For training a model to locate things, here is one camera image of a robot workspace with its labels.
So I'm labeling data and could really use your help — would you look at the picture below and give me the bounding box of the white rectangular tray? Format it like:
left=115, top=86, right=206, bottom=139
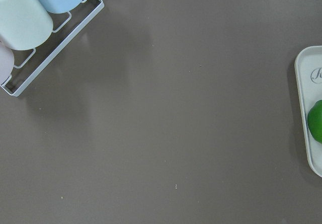
left=294, top=46, right=321, bottom=177

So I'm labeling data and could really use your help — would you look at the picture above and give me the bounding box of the white wire cup rack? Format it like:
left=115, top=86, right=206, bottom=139
left=1, top=0, right=104, bottom=97

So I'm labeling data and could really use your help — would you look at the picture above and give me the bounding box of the pale pink cup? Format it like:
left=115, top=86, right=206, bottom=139
left=0, top=42, right=15, bottom=85

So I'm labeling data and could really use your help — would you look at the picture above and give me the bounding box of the pale mint cup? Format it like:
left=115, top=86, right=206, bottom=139
left=1, top=0, right=53, bottom=50

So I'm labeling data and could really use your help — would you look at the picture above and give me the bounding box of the green lime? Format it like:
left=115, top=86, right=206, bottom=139
left=307, top=100, right=321, bottom=143

